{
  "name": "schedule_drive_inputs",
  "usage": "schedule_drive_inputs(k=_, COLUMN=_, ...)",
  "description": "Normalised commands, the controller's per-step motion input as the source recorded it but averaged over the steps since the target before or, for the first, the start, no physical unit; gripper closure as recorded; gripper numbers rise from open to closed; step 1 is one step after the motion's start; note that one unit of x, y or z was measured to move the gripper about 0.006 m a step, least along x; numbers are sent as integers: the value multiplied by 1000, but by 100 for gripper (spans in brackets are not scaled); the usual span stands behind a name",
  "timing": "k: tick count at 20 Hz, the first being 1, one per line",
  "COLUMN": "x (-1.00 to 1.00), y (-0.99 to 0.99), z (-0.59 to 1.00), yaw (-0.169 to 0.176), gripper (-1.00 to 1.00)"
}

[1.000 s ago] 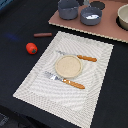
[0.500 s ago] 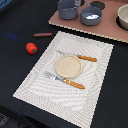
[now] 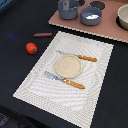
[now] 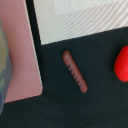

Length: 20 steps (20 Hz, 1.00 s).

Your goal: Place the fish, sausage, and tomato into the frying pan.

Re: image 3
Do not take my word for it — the red toy tomato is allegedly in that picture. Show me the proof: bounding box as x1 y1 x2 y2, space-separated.
26 43 38 54

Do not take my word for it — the beige round plate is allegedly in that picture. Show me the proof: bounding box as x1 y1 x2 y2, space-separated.
55 55 82 78

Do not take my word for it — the grey frying pan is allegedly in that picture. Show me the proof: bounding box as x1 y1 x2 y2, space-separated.
80 1 102 26

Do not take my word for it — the black stove burner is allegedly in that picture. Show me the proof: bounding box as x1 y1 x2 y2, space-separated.
90 1 105 10

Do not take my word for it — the white blue toy fish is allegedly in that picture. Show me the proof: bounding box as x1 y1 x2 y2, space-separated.
86 14 99 19

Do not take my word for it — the pink stove board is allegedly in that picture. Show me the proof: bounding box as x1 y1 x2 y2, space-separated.
49 0 128 43

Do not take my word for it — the grey cooking pot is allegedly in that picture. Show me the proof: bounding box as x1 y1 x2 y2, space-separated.
58 0 79 20

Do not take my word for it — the knife with orange handle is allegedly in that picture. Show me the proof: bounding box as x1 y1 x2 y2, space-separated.
56 50 97 62

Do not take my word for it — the fork with orange handle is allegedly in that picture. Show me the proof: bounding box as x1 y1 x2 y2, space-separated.
44 71 85 89

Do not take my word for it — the white woven placemat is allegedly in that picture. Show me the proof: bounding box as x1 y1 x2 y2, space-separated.
12 30 115 128

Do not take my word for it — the beige bowl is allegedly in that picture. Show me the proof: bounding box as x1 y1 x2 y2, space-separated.
118 4 128 30

